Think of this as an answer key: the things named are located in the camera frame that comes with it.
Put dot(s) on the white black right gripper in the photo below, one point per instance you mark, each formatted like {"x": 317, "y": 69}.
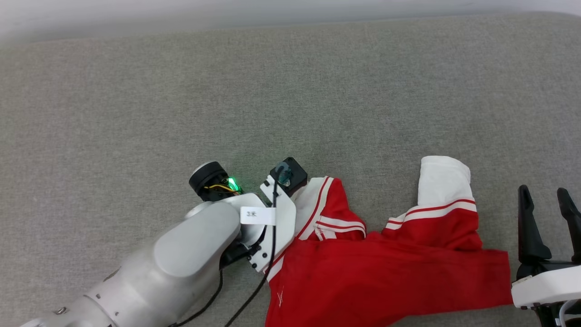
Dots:
{"x": 549, "y": 284}

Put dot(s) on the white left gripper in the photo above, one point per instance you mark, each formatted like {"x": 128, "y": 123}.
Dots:
{"x": 285, "y": 218}

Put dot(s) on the red white striped shirt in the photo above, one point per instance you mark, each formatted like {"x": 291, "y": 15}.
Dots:
{"x": 386, "y": 272}

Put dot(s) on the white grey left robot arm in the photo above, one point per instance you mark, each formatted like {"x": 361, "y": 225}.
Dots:
{"x": 181, "y": 259}

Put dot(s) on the white paper label tag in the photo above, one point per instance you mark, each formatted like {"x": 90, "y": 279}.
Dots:
{"x": 258, "y": 215}

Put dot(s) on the grey fabric sofa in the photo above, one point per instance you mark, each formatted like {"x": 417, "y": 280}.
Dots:
{"x": 317, "y": 91}

